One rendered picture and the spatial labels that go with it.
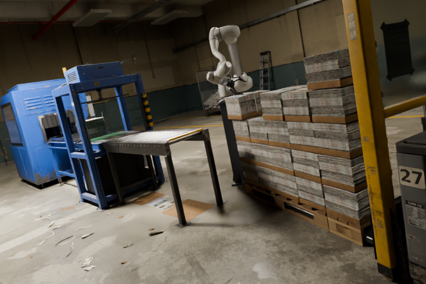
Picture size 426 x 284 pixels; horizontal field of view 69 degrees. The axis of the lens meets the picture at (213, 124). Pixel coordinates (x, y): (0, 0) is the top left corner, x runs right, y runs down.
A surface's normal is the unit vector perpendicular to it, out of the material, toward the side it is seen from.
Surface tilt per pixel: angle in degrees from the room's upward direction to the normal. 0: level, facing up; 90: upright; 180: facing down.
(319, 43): 90
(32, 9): 90
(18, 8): 90
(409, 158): 90
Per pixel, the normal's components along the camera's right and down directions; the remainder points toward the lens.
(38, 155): 0.68, -0.04
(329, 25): -0.70, 0.24
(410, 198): -0.88, 0.24
